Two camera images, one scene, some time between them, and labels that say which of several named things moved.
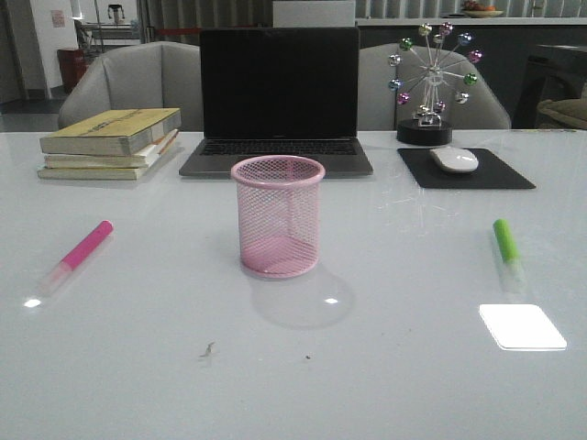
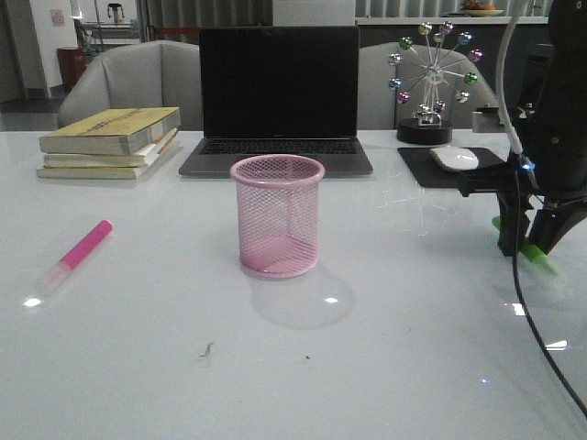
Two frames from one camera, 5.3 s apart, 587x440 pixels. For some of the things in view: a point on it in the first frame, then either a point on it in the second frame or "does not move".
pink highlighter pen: [75, 258] does not move
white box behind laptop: [314, 14] does not move
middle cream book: [142, 159] does not move
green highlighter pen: [513, 273] → [531, 252]
